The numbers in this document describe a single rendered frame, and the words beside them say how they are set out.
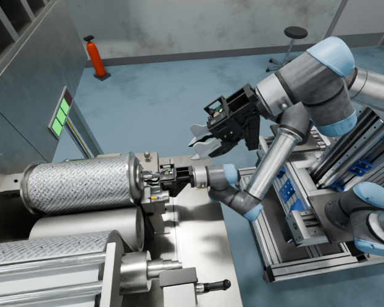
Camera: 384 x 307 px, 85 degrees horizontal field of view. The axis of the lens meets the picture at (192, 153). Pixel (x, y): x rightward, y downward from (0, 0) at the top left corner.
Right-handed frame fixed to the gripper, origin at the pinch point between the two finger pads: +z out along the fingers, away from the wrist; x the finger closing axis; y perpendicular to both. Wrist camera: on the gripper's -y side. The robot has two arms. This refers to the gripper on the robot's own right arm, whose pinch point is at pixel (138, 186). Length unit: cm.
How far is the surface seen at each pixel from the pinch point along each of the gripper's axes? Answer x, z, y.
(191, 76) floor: -236, -47, -108
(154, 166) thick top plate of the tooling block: -12.0, -5.1, -6.0
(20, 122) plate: -12.3, 30.0, 23.2
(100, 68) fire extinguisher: -246, 79, -93
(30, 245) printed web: 26.1, 10.6, 30.0
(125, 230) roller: 20.1, -0.5, 14.1
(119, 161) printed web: 4.5, 0.1, 22.0
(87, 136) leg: -71, 48, -45
